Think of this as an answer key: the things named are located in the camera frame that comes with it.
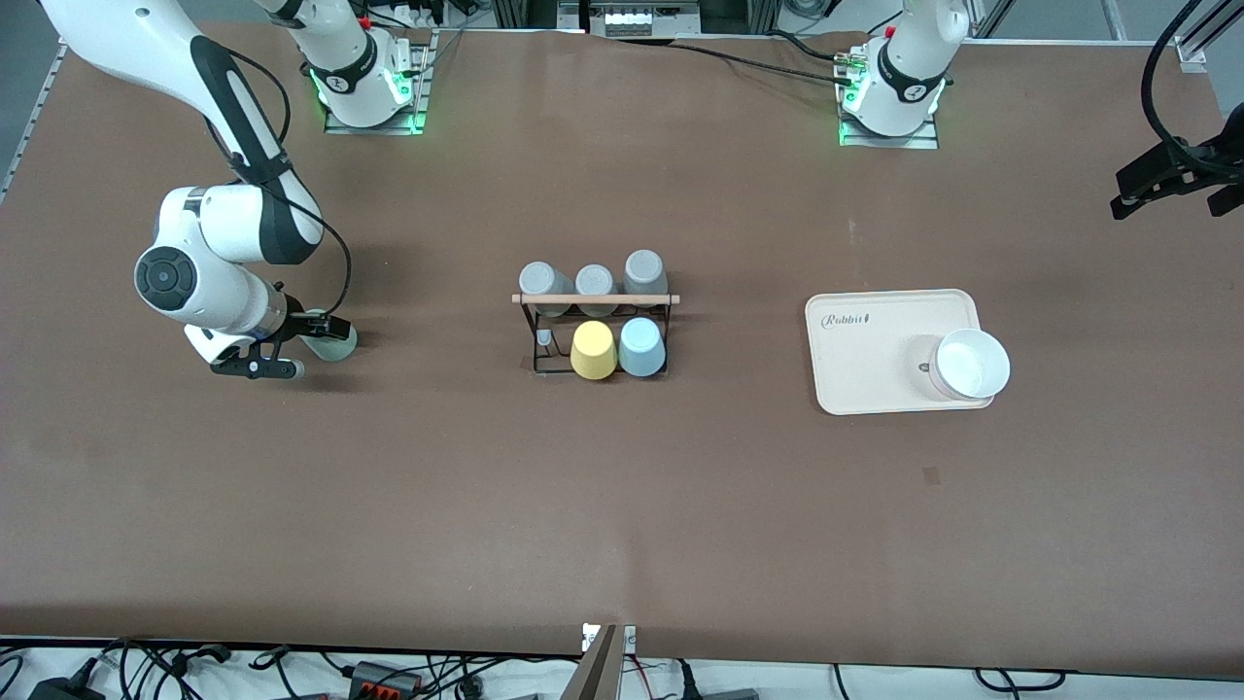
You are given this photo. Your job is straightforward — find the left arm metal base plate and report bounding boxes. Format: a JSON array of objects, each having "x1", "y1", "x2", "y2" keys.
[{"x1": 838, "y1": 44, "x2": 941, "y2": 150}]

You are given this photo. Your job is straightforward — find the black power plug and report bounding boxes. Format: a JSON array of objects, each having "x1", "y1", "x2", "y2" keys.
[{"x1": 27, "y1": 674, "x2": 106, "y2": 700}]

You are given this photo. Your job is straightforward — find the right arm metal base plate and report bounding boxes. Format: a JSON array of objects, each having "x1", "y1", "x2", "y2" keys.
[{"x1": 324, "y1": 27, "x2": 435, "y2": 136}]

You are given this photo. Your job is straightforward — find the orange black power adapter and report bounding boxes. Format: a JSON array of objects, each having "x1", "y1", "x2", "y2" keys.
[{"x1": 348, "y1": 660, "x2": 425, "y2": 697}]

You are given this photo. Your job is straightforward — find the grey cup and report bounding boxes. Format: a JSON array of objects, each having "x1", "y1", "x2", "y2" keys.
[
  {"x1": 518, "y1": 261, "x2": 576, "y2": 318},
  {"x1": 574, "y1": 263, "x2": 620, "y2": 319},
  {"x1": 622, "y1": 249, "x2": 669, "y2": 310}
]

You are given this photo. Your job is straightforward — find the black wire cup rack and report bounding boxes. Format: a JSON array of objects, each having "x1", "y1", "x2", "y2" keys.
[{"x1": 511, "y1": 288, "x2": 681, "y2": 378}]

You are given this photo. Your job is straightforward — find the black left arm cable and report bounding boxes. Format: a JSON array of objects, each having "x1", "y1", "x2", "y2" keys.
[{"x1": 1141, "y1": 0, "x2": 1226, "y2": 178}]

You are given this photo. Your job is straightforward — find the white bowl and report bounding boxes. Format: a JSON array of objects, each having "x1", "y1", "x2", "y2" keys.
[{"x1": 918, "y1": 328, "x2": 1012, "y2": 403}]

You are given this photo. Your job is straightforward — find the grey connector box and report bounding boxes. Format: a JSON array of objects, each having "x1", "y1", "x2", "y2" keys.
[{"x1": 588, "y1": 0, "x2": 701, "y2": 38}]

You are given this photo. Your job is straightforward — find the dark camera stand pole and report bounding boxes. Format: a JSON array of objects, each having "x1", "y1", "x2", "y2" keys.
[{"x1": 561, "y1": 627, "x2": 623, "y2": 700}]

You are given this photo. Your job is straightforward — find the beige plastic tray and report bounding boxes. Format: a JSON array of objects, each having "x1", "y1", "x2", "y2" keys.
[{"x1": 805, "y1": 288, "x2": 1000, "y2": 417}]

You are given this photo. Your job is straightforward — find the mint green cup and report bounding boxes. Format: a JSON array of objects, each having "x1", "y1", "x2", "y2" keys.
[{"x1": 296, "y1": 311, "x2": 359, "y2": 364}]

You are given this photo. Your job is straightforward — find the white mounting bracket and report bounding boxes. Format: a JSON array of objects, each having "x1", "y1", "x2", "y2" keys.
[{"x1": 581, "y1": 623, "x2": 638, "y2": 654}]

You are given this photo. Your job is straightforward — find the light blue cup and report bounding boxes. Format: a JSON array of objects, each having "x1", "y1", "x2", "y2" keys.
[{"x1": 618, "y1": 316, "x2": 669, "y2": 378}]

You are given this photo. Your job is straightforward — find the yellow cup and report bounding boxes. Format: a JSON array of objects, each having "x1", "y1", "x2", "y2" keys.
[{"x1": 570, "y1": 320, "x2": 620, "y2": 381}]

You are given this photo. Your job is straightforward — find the black table cable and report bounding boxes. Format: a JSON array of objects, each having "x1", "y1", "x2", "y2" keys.
[
  {"x1": 607, "y1": 37, "x2": 861, "y2": 88},
  {"x1": 763, "y1": 29, "x2": 851, "y2": 64}
]

